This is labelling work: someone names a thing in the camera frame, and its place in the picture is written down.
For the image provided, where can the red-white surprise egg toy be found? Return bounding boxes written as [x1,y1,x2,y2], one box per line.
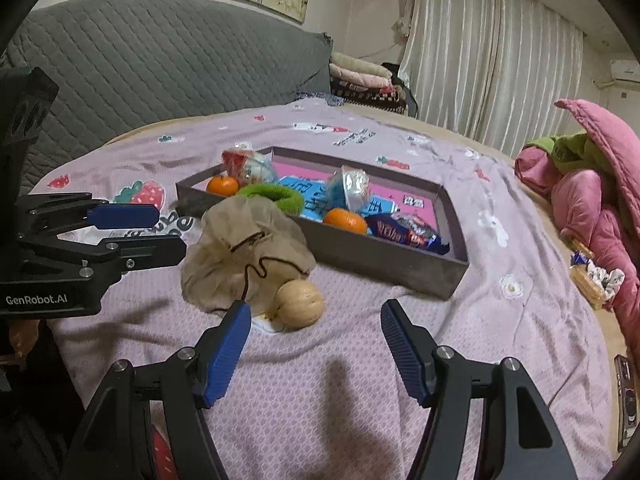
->
[326,166,371,214]

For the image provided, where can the beige mesh drawstring pouch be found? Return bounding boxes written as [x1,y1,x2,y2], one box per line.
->
[180,195,316,316]

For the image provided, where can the white pleated curtain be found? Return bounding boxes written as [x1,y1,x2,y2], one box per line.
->
[399,0,585,157]

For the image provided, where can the grey quilted headboard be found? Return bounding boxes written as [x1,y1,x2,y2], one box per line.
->
[1,0,333,191]

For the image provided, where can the white wall air conditioner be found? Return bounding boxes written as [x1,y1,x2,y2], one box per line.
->
[610,60,640,84]

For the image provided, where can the pink quilted comforter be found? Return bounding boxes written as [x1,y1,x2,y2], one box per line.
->
[514,99,639,356]

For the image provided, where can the person's left hand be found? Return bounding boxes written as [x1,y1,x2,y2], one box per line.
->
[1,320,40,365]

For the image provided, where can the tan walnut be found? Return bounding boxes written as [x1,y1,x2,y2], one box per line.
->
[273,280,326,330]

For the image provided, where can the green garment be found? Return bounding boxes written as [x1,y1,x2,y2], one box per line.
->
[525,130,614,176]

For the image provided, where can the green knitted ring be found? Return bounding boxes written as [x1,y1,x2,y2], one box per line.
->
[235,182,305,217]

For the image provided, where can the grey shallow cardboard box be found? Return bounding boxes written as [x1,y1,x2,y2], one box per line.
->
[174,145,471,302]

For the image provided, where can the orange tangerine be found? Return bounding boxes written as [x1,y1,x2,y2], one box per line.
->
[322,208,368,235]
[206,174,240,197]

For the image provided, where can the blue Oreo cookie packet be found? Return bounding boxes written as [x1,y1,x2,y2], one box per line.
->
[364,211,450,256]

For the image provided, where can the stack of folded blankets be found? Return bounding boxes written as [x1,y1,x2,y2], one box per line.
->
[329,52,409,115]

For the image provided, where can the pink and blue book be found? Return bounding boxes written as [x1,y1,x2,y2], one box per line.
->
[199,159,442,233]

